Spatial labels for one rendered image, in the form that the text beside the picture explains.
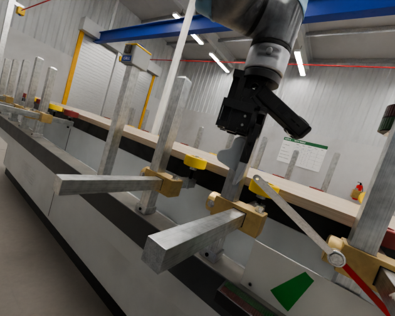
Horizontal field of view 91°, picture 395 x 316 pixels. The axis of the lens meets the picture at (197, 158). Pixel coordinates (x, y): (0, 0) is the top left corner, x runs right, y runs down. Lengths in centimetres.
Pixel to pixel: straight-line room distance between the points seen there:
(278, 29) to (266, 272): 45
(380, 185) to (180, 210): 62
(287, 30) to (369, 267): 41
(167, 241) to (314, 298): 31
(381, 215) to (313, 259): 29
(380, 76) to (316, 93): 166
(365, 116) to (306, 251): 741
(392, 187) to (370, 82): 789
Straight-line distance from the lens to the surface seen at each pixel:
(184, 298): 63
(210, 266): 50
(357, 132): 783
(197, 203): 77
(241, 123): 36
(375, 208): 43
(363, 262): 44
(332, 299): 46
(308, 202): 62
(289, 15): 43
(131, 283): 111
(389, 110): 51
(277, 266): 46
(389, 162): 44
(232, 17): 40
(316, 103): 808
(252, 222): 45
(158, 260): 24
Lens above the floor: 96
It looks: 5 degrees down
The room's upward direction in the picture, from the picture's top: 18 degrees clockwise
